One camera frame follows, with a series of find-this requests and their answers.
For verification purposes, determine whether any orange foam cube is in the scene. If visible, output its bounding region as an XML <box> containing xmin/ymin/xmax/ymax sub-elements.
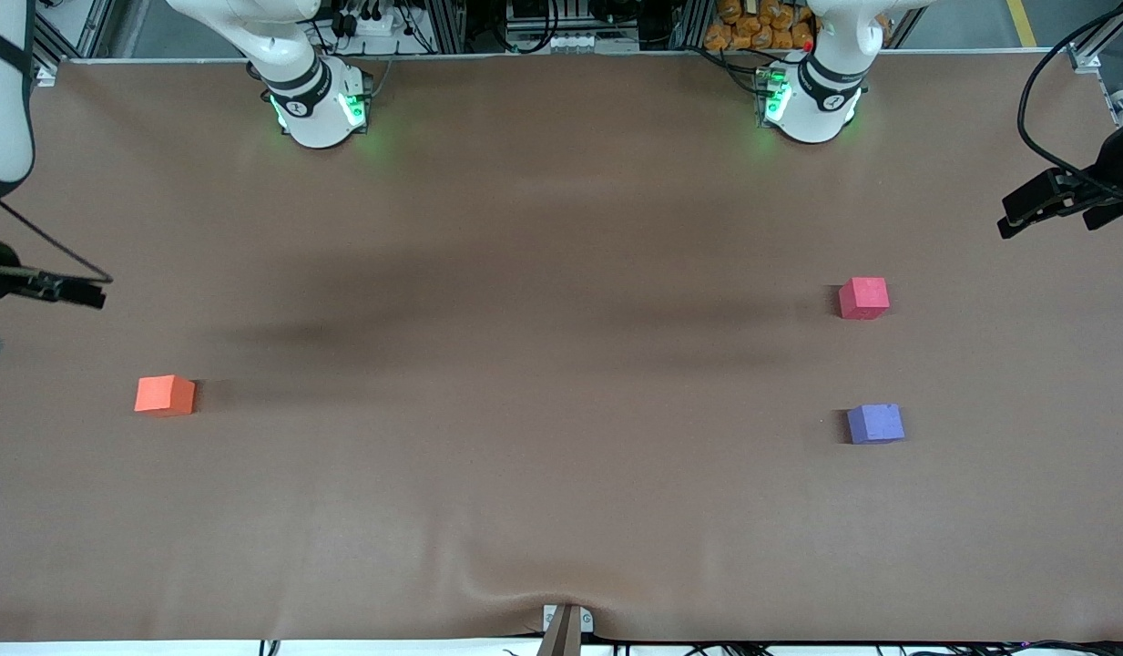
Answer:
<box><xmin>133</xmin><ymin>374</ymin><xmax>198</xmax><ymax>418</ymax></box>

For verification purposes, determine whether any red foam cube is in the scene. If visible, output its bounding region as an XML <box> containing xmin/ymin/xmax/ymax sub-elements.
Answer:
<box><xmin>838</xmin><ymin>277</ymin><xmax>891</xmax><ymax>321</ymax></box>

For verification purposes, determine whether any purple-blue foam cube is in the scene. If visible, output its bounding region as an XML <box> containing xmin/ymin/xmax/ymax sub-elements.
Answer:
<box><xmin>846</xmin><ymin>404</ymin><xmax>906</xmax><ymax>446</ymax></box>

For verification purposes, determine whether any pile of orange objects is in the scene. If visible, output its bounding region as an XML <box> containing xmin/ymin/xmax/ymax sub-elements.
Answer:
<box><xmin>704</xmin><ymin>0</ymin><xmax>819</xmax><ymax>53</ymax></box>

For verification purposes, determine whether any white power strip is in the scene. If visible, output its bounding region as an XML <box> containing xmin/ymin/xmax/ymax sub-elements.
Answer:
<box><xmin>338</xmin><ymin>7</ymin><xmax>407</xmax><ymax>39</ymax></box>

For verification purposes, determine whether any table cover mat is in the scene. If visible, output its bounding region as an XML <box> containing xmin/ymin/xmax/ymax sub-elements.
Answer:
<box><xmin>0</xmin><ymin>50</ymin><xmax>1123</xmax><ymax>643</ymax></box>

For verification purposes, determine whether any white terminal strip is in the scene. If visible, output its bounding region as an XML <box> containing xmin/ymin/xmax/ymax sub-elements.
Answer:
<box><xmin>550</xmin><ymin>32</ymin><xmax>642</xmax><ymax>53</ymax></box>

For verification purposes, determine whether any black equipment box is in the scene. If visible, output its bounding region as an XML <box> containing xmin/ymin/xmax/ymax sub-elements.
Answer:
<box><xmin>505</xmin><ymin>0</ymin><xmax>562</xmax><ymax>30</ymax></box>

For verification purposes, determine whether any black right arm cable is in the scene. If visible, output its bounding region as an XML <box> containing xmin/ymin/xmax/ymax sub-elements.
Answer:
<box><xmin>0</xmin><ymin>199</ymin><xmax>115</xmax><ymax>283</ymax></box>

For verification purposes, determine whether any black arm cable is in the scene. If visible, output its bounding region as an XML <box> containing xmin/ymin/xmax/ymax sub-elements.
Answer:
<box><xmin>1018</xmin><ymin>0</ymin><xmax>1123</xmax><ymax>203</ymax></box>
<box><xmin>0</xmin><ymin>199</ymin><xmax>115</xmax><ymax>283</ymax></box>

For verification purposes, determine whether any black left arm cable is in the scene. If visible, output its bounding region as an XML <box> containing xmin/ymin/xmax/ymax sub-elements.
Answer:
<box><xmin>1018</xmin><ymin>0</ymin><xmax>1123</xmax><ymax>203</ymax></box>

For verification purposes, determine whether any aluminium frame profile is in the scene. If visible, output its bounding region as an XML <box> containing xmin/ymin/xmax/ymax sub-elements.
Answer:
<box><xmin>429</xmin><ymin>0</ymin><xmax>468</xmax><ymax>54</ymax></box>
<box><xmin>678</xmin><ymin>0</ymin><xmax>712</xmax><ymax>51</ymax></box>
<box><xmin>1067</xmin><ymin>0</ymin><xmax>1123</xmax><ymax>74</ymax></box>
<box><xmin>28</xmin><ymin>0</ymin><xmax>116</xmax><ymax>87</ymax></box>

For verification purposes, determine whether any brown stand post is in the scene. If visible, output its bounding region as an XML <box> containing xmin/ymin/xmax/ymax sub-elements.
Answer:
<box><xmin>536</xmin><ymin>606</ymin><xmax>583</xmax><ymax>656</ymax></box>

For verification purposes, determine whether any silver metal bracket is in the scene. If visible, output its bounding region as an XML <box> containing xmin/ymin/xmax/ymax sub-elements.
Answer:
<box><xmin>541</xmin><ymin>603</ymin><xmax>595</xmax><ymax>636</ymax></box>

